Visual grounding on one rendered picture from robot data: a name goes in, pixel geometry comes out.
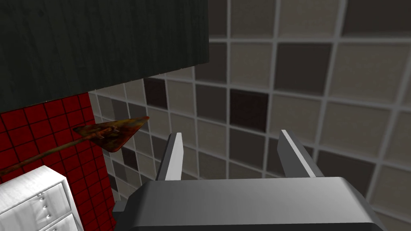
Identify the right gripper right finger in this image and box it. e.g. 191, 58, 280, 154
277, 130, 325, 178

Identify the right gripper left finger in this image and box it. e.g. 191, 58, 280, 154
155, 132, 184, 181

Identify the rusty brown shovel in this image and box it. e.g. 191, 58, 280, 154
0, 116, 150, 176

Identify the dark wooden cupboard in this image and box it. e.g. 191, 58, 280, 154
0, 0, 210, 114

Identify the white drawer cabinet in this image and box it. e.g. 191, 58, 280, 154
0, 165, 85, 231

